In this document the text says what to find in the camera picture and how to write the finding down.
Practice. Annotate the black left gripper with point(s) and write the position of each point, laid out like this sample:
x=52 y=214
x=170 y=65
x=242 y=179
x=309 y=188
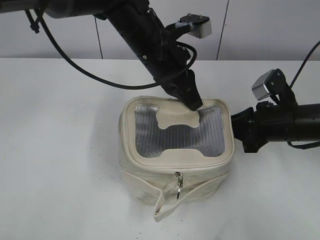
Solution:
x=169 y=61

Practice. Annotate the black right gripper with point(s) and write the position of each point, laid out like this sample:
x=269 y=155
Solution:
x=258 y=127

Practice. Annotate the cream insulated lunch bag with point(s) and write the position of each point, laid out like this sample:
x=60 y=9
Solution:
x=159 y=137

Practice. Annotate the metal zipper pull with ring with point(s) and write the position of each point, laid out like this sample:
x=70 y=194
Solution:
x=180 y=183

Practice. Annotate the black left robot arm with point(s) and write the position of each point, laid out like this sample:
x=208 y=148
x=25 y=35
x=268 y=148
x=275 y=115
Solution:
x=134 y=20

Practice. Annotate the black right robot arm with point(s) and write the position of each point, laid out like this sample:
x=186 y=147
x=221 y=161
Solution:
x=298 y=127

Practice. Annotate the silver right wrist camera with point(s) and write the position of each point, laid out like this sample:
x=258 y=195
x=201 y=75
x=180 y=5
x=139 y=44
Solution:
x=273 y=84

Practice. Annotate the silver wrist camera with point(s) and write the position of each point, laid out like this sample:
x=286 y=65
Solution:
x=273 y=84
x=199 y=26

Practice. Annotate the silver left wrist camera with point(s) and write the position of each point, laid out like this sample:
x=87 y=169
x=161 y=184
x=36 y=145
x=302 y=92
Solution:
x=199 y=26

